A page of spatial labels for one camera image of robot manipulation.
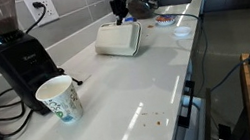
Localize grey counter base cabinets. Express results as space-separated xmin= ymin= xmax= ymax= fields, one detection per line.
xmin=157 ymin=56 xmax=220 ymax=140

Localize white wall power outlet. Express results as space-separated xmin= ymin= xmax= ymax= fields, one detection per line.
xmin=22 ymin=0 xmax=61 ymax=29

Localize black coffee grinder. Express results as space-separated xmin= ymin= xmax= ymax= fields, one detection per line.
xmin=0 ymin=0 xmax=69 ymax=122

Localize black grinder power cable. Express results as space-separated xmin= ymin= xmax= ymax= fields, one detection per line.
xmin=0 ymin=0 xmax=66 ymax=138

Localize paper plate with snacks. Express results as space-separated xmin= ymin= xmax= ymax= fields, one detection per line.
xmin=154 ymin=13 xmax=178 ymax=29

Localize dark device cable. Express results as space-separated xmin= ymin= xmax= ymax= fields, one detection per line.
xmin=152 ymin=5 xmax=218 ymax=102

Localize printed white paper cup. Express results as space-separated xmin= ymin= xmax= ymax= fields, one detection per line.
xmin=32 ymin=71 xmax=86 ymax=128

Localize beige clamshell food pack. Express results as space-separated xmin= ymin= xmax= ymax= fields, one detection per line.
xmin=91 ymin=17 xmax=147 ymax=63

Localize teal cable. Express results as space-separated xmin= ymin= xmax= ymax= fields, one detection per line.
xmin=199 ymin=54 xmax=250 ymax=133

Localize black ball-tipped stick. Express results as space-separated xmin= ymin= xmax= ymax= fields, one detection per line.
xmin=70 ymin=75 xmax=85 ymax=87

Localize clear round plastic lid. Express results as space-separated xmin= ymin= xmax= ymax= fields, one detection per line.
xmin=172 ymin=24 xmax=193 ymax=39

